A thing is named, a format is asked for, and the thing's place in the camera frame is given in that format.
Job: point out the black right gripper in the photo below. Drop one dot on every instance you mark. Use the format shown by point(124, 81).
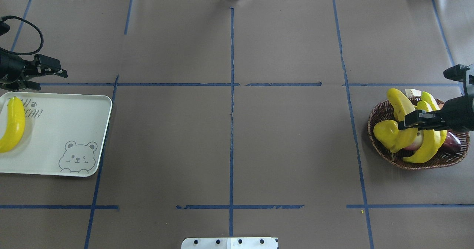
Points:
point(460, 113)

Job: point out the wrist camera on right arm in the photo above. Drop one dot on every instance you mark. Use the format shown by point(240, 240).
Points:
point(463, 74)

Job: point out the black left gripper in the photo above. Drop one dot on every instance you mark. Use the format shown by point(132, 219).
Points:
point(8, 70)

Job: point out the dark purple fruit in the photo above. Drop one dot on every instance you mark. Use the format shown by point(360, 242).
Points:
point(451, 144)

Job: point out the white bear plate tray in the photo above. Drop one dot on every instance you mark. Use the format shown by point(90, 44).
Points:
point(64, 134)

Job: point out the yellow lemon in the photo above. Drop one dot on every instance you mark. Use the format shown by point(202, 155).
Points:
point(386, 132)

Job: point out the yellow banana middle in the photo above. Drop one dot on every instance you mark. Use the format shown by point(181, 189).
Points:
point(428, 149)

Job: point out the yellow banana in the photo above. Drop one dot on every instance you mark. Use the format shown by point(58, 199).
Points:
point(428, 149)
point(431, 105)

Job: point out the brown wicker basket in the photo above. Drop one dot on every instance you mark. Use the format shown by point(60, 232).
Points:
point(385, 111)

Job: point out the basket paper tag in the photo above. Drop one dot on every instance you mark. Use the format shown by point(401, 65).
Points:
point(412, 93)

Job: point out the yellow banana left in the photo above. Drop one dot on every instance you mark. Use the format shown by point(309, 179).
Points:
point(431, 105)

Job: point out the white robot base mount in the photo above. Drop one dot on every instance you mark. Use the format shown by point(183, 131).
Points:
point(231, 243)

